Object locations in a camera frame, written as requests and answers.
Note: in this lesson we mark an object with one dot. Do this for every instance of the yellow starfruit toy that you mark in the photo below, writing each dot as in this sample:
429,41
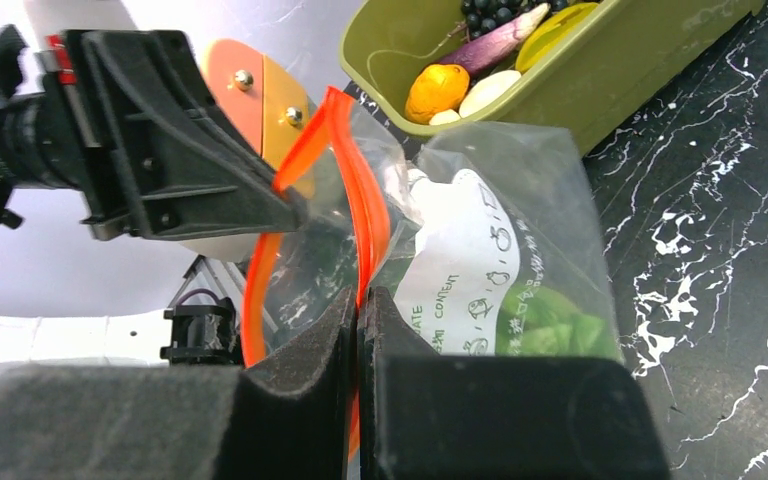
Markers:
551,31

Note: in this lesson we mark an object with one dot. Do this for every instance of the white round slice toy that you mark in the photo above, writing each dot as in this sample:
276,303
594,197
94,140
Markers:
488,90

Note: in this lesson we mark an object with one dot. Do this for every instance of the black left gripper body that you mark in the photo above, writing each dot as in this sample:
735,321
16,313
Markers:
50,139

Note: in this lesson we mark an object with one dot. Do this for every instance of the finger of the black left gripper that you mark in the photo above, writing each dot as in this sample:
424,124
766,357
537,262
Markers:
184,170

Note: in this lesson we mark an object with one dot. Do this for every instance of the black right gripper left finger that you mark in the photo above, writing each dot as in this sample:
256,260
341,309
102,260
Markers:
286,417

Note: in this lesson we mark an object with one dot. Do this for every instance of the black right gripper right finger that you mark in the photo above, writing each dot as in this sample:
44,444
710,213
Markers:
424,415

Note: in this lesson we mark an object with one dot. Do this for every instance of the yellow-orange tangerine toy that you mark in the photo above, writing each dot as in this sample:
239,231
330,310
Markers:
439,87

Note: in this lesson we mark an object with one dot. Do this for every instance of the purple sweet potato toy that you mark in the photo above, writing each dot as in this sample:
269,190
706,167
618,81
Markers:
490,49

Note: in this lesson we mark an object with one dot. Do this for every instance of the clear zip bag orange zipper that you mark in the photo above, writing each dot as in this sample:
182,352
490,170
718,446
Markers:
482,207

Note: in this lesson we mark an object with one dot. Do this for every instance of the white garlic toy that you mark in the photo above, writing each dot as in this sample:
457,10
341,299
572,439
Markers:
445,117

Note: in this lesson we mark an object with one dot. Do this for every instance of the black grape bunch toy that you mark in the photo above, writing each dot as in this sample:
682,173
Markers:
482,16

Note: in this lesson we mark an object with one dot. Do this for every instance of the white cylinder pastel lid box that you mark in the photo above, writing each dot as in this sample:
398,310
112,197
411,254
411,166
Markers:
264,102

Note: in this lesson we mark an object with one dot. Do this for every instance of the green lettuce toy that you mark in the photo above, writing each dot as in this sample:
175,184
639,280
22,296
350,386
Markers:
538,321

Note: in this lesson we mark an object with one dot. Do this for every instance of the olive green plastic basket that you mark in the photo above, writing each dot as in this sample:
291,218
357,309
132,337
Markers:
609,65

